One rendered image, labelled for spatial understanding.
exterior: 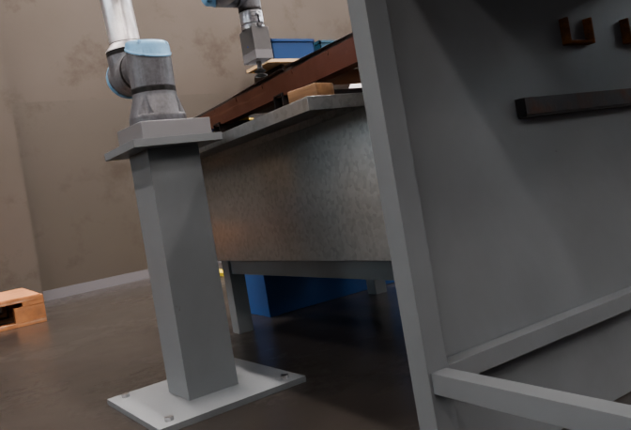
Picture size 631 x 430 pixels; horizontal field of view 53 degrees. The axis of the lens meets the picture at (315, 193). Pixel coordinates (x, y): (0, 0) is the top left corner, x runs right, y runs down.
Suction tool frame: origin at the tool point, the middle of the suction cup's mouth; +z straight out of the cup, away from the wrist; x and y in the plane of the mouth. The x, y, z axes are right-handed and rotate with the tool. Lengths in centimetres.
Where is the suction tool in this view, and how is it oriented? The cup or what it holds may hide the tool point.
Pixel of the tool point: (261, 76)
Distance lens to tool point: 206.3
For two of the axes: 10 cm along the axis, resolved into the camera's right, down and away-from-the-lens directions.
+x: -8.2, 1.4, -5.6
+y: -5.5, 1.0, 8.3
